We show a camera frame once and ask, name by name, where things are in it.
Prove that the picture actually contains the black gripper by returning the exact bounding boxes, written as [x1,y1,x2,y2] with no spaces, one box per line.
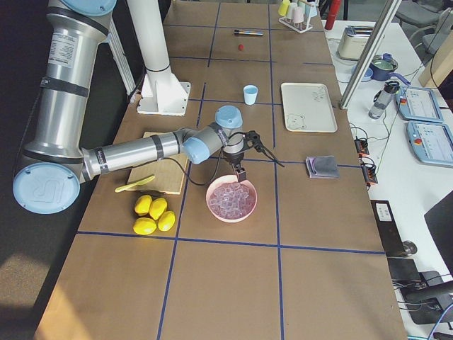
[223,152,247,183]

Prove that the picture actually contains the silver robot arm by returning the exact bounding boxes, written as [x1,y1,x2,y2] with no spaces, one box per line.
[13,1,246,214]

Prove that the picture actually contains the pink bowl of ice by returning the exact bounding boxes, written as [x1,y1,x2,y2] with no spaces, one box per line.
[206,175,258,223]

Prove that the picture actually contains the light blue plastic cup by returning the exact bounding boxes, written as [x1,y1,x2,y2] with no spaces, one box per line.
[243,84,258,106]

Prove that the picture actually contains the yellow-green cup on rack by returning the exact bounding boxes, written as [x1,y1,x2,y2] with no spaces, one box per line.
[278,0,291,17]

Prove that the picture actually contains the pink cup on rack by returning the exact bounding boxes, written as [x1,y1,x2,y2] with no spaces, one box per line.
[292,6,305,24]

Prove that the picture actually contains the wooden cutting board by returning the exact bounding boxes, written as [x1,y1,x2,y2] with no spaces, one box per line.
[127,135,188,195]

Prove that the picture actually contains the grey folded cloth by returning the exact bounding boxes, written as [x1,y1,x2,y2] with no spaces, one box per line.
[306,155,340,179]

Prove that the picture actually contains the cream bear tray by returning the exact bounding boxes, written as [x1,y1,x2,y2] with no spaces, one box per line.
[280,82,338,133]

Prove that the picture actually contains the yellow lemon back right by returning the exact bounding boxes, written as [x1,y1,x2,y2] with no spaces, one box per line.
[149,198,168,220]

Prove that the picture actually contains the yellow lemon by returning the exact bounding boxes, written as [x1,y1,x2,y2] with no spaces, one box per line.
[157,210,176,232]
[149,198,168,220]
[134,195,153,216]
[132,217,157,235]

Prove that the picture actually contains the yellow lemon front right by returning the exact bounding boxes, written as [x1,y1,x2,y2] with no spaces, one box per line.
[157,210,176,232]

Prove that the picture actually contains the yellow-green plastic knife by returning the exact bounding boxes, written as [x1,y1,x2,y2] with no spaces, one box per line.
[115,175,155,193]

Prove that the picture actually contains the yellow lemon back left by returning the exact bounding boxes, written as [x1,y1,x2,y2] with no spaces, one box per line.
[134,195,153,216]

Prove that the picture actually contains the yellow lemon front left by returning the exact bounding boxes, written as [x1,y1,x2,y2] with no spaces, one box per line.
[132,217,157,235]

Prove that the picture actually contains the steel muddler black tip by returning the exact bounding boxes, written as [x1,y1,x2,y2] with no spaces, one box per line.
[234,29,263,37]

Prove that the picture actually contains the black power strip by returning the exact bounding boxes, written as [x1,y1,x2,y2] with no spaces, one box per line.
[354,137,378,188]

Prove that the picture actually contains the clear water bottle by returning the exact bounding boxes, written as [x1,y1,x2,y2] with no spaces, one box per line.
[368,80,400,119]

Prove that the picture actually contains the cream toaster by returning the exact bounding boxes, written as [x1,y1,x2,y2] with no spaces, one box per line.
[338,25,374,60]

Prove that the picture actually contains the blue pot with lid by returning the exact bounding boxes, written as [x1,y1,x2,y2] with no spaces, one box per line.
[369,53,411,85]

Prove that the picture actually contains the red bottle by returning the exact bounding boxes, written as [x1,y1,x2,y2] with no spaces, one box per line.
[324,0,342,30]

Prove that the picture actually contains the upper teach pendant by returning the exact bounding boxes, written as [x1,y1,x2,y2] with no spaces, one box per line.
[395,86,443,123]

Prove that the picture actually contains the teach pendant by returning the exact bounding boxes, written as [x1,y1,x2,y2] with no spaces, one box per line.
[395,86,443,123]
[406,120,452,167]

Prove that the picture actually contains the lower teach pendant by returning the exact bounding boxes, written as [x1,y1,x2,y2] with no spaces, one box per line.
[406,120,452,167]

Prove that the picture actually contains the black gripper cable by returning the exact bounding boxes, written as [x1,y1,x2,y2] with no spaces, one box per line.
[162,155,227,186]

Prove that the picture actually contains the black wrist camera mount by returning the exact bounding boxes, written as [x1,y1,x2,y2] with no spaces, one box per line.
[242,130,285,167]

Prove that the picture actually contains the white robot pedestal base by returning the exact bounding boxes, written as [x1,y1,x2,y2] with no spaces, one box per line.
[127,0,191,116]

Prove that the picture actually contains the white wire cup rack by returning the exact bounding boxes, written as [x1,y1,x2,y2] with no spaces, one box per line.
[278,0,319,33]

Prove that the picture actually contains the aluminium frame post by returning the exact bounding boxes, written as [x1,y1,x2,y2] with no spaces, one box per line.
[339,0,402,109]

